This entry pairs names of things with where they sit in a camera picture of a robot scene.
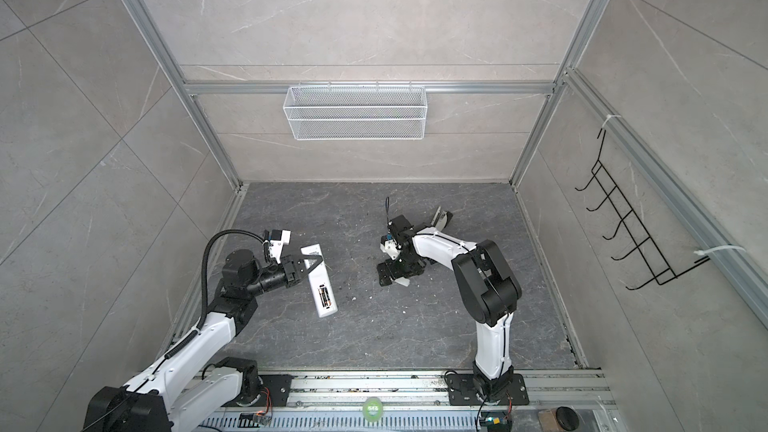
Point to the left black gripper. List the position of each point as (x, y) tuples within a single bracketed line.
[(290, 267)]

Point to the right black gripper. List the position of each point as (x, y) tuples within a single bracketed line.
[(395, 274)]

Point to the white battery compartment cover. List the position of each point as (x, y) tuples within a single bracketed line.
[(403, 281)]

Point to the white remote control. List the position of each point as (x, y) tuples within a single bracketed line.
[(320, 277)]

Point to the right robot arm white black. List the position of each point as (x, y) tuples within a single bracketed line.
[(488, 288)]

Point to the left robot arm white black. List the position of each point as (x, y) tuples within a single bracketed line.
[(186, 384)]

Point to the green round sticker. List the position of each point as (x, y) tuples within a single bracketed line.
[(373, 409)]

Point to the green circuit board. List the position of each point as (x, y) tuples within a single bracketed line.
[(493, 422)]

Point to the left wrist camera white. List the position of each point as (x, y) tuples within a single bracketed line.
[(275, 241)]

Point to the aluminium mounting rail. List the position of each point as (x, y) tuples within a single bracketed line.
[(425, 389)]

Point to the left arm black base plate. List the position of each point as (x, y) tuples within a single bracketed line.
[(271, 388)]

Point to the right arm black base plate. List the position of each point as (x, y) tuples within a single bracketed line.
[(465, 389)]

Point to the white wire mesh basket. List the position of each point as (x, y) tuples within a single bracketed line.
[(366, 112)]

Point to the black wire hook rack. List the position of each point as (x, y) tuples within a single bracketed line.
[(628, 222)]

